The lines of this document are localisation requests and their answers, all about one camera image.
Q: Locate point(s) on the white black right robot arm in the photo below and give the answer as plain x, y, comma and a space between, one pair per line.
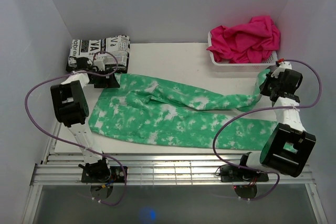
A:
290, 145

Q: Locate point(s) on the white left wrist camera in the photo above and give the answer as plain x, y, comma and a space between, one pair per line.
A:
103, 60

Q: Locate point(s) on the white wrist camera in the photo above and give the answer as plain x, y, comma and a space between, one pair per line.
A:
282, 65
103, 60

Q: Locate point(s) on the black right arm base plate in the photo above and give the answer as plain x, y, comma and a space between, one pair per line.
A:
229, 173

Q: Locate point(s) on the white plastic basket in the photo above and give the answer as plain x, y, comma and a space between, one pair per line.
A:
226, 66

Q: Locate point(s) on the newspaper print folded trousers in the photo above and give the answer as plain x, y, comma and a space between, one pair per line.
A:
118, 45

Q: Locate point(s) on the green white tie-dye trousers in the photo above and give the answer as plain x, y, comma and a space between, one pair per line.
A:
153, 111

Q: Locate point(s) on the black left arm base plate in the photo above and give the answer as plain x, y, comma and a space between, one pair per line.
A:
117, 176

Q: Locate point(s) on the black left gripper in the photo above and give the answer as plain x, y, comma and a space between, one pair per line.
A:
108, 83

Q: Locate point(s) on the pink crumpled trousers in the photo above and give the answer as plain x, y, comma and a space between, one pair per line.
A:
252, 42

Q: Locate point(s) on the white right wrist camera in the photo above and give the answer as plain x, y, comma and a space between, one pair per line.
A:
282, 65

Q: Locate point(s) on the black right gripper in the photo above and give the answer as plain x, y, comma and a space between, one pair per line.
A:
262, 86

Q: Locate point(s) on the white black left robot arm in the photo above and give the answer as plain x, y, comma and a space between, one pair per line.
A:
71, 109

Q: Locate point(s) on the aluminium rail frame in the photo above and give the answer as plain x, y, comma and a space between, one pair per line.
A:
148, 165

